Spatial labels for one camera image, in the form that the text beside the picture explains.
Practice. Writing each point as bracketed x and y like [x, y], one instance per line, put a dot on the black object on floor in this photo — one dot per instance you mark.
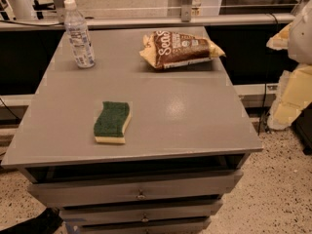
[45, 223]

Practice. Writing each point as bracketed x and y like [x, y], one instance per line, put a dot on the bottom grey drawer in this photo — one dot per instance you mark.
[170, 226]

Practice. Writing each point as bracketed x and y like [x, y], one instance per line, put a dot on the middle grey drawer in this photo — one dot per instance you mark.
[142, 212]

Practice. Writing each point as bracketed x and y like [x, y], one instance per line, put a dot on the brown chip bag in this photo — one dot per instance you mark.
[165, 49]

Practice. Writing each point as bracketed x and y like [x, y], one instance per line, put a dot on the grey drawer cabinet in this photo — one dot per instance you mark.
[121, 148]

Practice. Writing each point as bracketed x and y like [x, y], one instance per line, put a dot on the grey drawer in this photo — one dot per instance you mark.
[133, 189]
[170, 226]
[142, 212]

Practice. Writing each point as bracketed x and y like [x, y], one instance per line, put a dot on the clear plastic water bottle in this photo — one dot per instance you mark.
[78, 35]

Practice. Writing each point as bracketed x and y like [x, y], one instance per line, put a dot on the yellow foam padding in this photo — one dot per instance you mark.
[293, 95]

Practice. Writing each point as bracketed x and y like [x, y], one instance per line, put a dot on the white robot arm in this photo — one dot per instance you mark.
[300, 37]

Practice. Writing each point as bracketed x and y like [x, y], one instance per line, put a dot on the top grey drawer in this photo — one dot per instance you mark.
[133, 189]

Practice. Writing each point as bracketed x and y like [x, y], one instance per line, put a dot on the grey metal railing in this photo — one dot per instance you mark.
[37, 14]

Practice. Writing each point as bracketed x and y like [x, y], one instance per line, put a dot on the green and yellow sponge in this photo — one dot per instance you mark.
[112, 122]

